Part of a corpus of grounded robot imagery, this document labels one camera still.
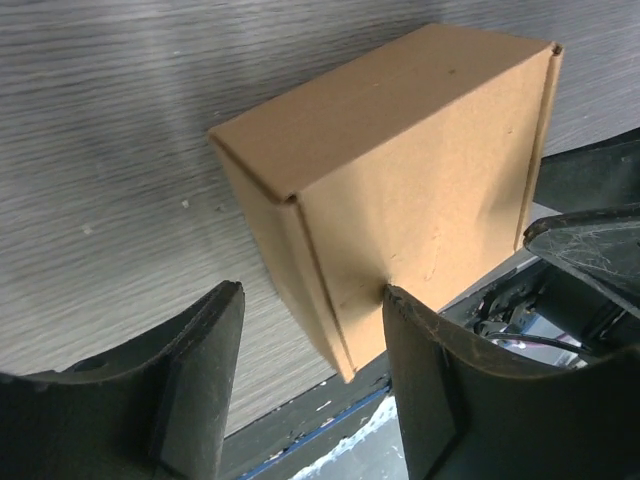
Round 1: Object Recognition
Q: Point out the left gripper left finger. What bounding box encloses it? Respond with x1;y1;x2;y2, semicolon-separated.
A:
1;281;245;479

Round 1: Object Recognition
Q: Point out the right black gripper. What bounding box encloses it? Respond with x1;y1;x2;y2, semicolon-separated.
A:
462;128;639;368

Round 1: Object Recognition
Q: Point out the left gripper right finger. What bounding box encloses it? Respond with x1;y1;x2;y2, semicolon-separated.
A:
383;286;639;479

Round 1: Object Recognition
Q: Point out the large cardboard box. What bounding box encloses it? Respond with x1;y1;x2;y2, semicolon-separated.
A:
209;24;564;381

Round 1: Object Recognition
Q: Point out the white slotted cable duct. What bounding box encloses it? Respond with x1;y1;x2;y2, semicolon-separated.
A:
293;395;408;480

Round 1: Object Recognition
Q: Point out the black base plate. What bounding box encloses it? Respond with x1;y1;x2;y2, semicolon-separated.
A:
218;353;391;479

